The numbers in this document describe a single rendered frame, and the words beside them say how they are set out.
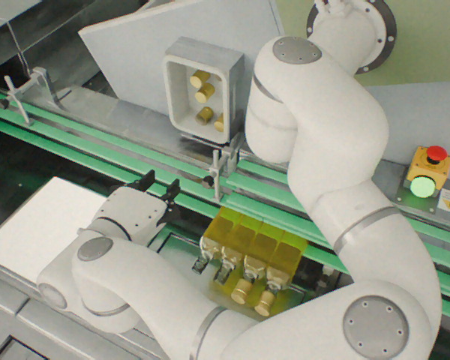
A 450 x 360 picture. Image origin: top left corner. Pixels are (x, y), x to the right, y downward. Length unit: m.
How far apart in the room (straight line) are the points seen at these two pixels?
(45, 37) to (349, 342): 1.47
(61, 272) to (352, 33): 0.55
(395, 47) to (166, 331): 0.58
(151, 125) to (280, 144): 0.74
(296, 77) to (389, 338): 0.28
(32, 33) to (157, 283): 1.24
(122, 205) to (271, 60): 0.36
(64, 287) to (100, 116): 0.78
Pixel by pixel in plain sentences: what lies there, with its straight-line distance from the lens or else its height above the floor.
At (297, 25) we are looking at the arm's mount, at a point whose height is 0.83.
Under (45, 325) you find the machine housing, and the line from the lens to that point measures 1.18.
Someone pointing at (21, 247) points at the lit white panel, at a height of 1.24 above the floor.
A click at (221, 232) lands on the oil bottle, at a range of 1.02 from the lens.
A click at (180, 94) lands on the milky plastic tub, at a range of 1.13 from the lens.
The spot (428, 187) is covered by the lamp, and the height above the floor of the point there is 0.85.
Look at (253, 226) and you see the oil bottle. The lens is 1.04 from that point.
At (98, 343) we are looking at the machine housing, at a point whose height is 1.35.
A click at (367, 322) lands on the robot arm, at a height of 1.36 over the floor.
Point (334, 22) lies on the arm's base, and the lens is 0.73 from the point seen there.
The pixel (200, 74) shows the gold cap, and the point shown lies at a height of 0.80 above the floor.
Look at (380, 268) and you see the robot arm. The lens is 0.48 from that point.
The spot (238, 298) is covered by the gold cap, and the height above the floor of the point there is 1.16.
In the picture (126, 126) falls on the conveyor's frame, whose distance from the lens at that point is 1.27.
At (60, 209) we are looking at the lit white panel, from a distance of 1.36.
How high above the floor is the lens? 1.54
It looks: 35 degrees down
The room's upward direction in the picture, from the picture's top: 146 degrees counter-clockwise
